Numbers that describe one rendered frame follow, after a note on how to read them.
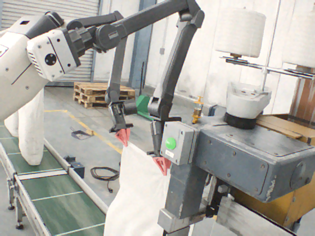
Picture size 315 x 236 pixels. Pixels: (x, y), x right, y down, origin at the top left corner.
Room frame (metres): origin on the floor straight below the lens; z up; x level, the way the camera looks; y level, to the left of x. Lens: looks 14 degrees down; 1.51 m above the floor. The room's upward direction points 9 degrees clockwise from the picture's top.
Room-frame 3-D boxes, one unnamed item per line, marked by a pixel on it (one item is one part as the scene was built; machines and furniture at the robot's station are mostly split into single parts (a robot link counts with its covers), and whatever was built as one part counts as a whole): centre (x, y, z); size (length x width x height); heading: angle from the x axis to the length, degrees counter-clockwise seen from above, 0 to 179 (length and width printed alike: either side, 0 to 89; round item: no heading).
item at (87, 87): (6.62, 1.24, 0.36); 1.20 x 0.82 x 0.14; 126
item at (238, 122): (0.78, -0.24, 1.35); 0.09 x 0.09 x 0.03
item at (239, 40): (1.05, -0.26, 1.61); 0.17 x 0.17 x 0.17
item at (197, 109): (0.75, -0.11, 1.37); 0.03 x 0.02 x 0.03; 40
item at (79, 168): (2.40, 0.68, 0.35); 0.30 x 0.15 x 0.15; 40
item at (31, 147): (2.38, 1.08, 0.74); 0.47 x 0.22 x 0.72; 38
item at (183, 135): (0.70, -0.07, 1.29); 0.08 x 0.05 x 0.09; 40
